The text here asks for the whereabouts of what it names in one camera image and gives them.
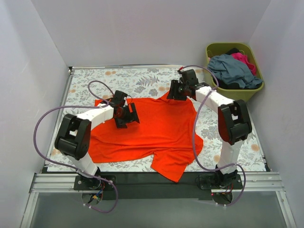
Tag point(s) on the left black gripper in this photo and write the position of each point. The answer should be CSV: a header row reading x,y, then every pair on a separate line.
x,y
129,114

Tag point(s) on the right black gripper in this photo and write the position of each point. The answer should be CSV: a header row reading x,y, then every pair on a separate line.
x,y
175,90

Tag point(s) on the orange t-shirt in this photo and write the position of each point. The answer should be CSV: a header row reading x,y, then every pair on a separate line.
x,y
164,131

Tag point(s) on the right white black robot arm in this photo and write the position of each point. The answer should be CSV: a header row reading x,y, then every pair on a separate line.
x,y
234,124

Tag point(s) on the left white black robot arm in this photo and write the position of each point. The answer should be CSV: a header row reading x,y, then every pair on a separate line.
x,y
73,137

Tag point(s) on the floral patterned table mat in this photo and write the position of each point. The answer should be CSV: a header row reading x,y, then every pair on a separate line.
x,y
151,82

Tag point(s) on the grey-blue t-shirt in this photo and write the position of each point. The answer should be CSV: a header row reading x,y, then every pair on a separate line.
x,y
249,80

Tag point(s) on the olive green plastic bin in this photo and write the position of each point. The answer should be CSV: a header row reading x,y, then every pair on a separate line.
x,y
218,48

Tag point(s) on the pink t-shirt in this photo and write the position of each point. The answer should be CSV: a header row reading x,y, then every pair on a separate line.
x,y
244,59

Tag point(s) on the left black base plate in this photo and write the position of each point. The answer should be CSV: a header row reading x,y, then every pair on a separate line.
x,y
84,183

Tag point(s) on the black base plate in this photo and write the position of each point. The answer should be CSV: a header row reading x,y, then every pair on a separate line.
x,y
210,181
84,183

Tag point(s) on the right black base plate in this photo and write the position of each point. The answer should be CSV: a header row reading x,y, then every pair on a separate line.
x,y
210,181

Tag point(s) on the aluminium frame rail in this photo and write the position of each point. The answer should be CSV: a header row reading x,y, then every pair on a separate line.
x,y
148,200

